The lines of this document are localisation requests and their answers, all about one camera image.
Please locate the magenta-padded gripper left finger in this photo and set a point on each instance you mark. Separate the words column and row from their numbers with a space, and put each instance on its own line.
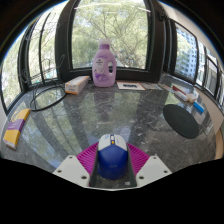
column 71, row 168

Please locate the blue and white computer mouse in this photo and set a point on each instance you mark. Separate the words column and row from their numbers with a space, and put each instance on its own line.
column 112, row 160

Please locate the white box with blue stripe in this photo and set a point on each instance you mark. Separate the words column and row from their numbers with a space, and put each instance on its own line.
column 182, row 95

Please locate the white and orange carton box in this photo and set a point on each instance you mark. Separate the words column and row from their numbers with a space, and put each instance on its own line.
column 76, row 85

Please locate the white booklet with dark picture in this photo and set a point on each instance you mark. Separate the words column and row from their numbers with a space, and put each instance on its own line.
column 130, row 86

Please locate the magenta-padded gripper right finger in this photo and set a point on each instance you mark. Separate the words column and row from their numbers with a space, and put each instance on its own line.
column 151, row 168

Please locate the beige book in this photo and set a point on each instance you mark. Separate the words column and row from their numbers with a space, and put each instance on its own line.
column 193, row 97

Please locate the black round mouse pad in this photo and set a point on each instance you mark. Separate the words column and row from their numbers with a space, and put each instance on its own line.
column 181, row 121

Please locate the purple detergent bottle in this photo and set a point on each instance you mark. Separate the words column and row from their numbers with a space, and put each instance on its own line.
column 104, row 68

